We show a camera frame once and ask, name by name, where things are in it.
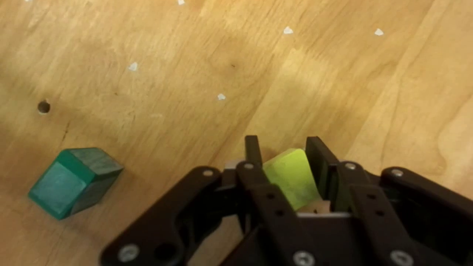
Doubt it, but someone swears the green wooden block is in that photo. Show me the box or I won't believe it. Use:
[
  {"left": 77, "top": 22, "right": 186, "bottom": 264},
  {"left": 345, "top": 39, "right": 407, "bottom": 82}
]
[{"left": 27, "top": 146, "right": 126, "bottom": 221}]

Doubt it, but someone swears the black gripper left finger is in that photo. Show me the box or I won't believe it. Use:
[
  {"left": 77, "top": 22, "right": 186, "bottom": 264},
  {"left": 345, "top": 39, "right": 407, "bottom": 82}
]
[{"left": 99, "top": 134, "right": 316, "bottom": 266}]

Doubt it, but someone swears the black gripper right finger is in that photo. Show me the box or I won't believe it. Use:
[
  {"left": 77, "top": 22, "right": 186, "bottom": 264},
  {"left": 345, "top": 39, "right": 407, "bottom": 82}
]
[{"left": 305, "top": 135, "right": 473, "bottom": 266}]

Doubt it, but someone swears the yellow wooden block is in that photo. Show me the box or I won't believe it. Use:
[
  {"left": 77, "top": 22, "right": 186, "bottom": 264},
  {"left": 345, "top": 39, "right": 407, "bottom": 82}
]
[{"left": 262, "top": 147, "right": 322, "bottom": 212}]

